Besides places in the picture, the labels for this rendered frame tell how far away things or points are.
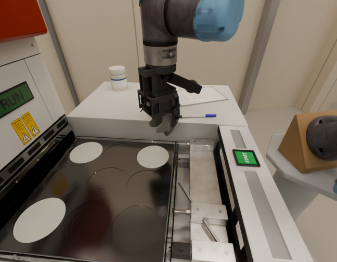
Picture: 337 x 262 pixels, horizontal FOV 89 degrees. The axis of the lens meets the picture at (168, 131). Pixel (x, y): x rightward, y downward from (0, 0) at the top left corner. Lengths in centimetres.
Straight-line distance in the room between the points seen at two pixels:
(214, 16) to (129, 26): 183
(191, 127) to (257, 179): 26
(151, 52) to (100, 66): 184
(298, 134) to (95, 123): 70
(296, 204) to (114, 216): 71
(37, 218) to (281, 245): 49
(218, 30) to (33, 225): 52
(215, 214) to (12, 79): 57
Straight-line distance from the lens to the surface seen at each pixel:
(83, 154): 61
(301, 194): 86
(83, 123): 69
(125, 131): 64
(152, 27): 38
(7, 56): 57
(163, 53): 39
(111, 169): 54
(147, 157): 55
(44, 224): 50
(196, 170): 54
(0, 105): 54
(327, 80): 308
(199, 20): 31
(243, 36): 243
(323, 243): 172
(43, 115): 63
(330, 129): 71
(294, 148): 75
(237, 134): 58
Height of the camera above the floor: 128
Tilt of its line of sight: 36 degrees down
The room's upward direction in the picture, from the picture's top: straight up
